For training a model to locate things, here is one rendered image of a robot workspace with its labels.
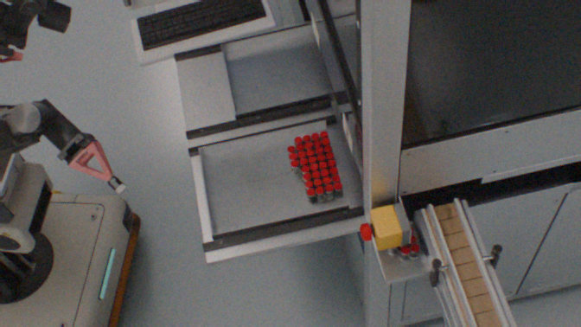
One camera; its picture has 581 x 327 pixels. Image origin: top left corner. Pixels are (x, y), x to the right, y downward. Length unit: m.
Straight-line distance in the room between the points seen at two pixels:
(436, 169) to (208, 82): 0.76
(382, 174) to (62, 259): 1.39
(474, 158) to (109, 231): 1.43
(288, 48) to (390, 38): 0.92
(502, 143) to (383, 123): 0.31
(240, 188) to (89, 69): 1.74
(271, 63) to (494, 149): 0.75
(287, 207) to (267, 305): 0.90
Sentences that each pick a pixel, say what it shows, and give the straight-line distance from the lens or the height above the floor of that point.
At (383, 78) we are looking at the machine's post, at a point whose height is 1.45.
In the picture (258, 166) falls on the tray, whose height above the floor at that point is 0.88.
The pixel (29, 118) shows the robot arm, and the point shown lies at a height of 1.38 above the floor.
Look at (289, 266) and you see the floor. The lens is 2.57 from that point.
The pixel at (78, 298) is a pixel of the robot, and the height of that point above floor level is 0.28.
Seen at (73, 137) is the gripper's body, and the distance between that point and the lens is 1.41.
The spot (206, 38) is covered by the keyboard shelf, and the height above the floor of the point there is 0.80.
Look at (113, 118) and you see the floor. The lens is 3.11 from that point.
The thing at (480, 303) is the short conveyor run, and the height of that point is 0.93.
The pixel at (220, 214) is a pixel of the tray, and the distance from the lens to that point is 1.70.
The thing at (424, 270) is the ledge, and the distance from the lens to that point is 1.60.
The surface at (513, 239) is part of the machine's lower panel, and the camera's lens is 1.97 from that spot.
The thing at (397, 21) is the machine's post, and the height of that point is 1.58.
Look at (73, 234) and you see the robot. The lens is 2.52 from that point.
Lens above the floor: 2.35
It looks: 58 degrees down
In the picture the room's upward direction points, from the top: 10 degrees counter-clockwise
